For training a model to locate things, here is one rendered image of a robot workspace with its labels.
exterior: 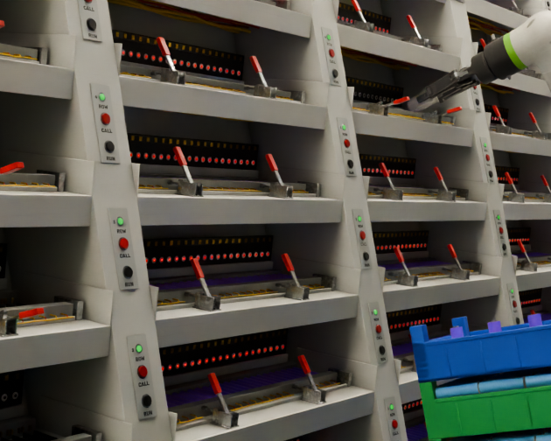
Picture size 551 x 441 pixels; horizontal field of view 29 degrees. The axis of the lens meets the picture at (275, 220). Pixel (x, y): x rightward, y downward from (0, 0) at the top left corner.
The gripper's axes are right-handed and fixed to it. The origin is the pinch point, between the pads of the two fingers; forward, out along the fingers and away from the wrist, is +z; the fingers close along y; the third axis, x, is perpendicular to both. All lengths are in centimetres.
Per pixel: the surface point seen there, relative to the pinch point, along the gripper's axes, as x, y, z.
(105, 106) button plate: 14, 120, -3
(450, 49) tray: -13.1, -14.6, -6.5
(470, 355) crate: 67, 101, -37
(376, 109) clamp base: 6.2, 30.7, -2.5
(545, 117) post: -2, -85, 0
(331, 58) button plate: -2, 51, -7
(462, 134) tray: 10.0, -8.4, -3.4
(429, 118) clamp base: 6.0, 4.1, -2.2
